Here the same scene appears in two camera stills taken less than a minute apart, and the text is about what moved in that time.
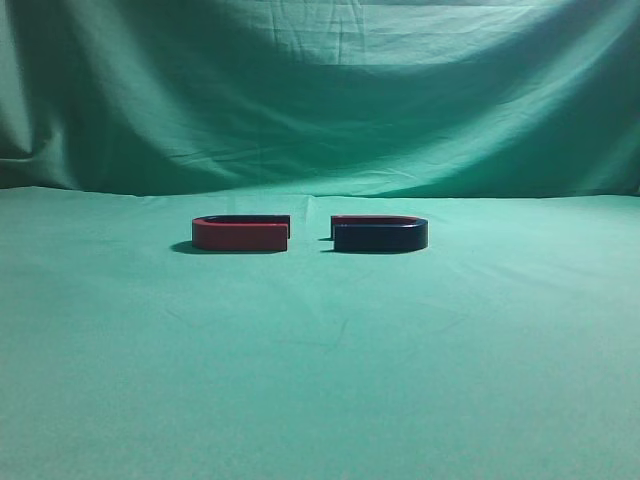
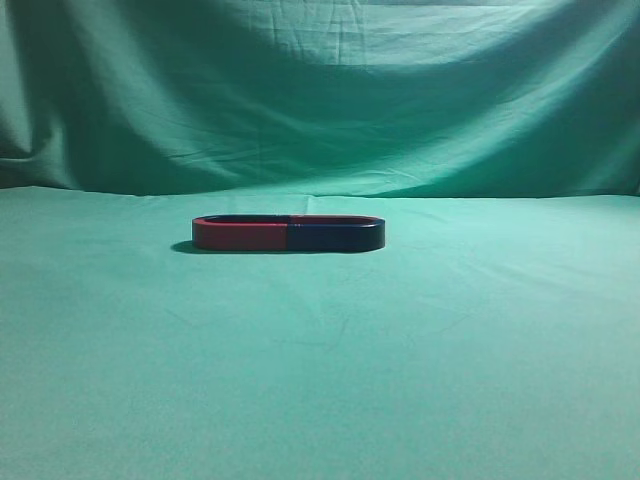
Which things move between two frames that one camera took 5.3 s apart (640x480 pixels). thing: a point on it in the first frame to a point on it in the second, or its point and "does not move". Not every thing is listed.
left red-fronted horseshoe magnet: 242,232 does not move
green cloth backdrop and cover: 505,348 does not move
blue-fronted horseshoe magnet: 379,233 to 335,233
